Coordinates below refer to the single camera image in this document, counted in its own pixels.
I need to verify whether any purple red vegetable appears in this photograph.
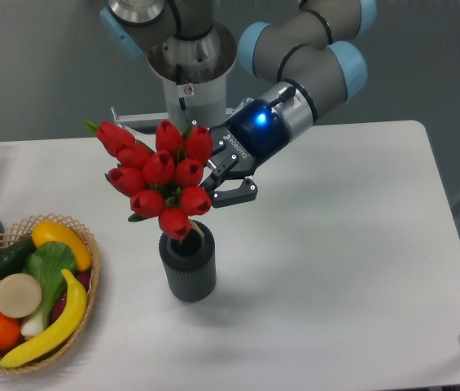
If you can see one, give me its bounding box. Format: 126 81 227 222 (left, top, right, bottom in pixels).
50 270 90 323

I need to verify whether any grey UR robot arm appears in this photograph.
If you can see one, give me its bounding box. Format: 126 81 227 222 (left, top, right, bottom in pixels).
100 1 377 208

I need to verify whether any woven wicker basket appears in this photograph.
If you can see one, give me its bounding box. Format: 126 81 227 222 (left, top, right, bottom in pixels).
0 213 101 376

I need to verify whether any dark grey ribbed vase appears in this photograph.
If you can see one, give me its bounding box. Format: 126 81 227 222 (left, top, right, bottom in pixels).
159 221 217 302

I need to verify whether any yellow squash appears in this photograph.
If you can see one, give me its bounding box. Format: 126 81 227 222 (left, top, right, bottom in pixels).
32 221 92 271

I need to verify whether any green cucumber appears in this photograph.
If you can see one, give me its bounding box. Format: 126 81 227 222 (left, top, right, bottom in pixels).
0 236 37 279

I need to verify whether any beige round disc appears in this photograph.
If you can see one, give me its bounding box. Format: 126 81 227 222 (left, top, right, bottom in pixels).
0 273 42 319

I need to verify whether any red tulip bouquet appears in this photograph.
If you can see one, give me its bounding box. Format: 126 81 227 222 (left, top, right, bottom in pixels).
85 120 213 240

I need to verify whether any green bok choy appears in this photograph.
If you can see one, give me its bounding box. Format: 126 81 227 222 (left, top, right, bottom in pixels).
21 241 77 339

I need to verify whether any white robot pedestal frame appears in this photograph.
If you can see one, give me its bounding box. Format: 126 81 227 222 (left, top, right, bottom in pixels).
111 73 253 134

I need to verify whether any yellow banana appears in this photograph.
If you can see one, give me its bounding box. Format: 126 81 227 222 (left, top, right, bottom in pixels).
0 269 87 368

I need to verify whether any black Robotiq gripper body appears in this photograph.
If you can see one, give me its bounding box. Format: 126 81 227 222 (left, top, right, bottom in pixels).
210 99 291 179

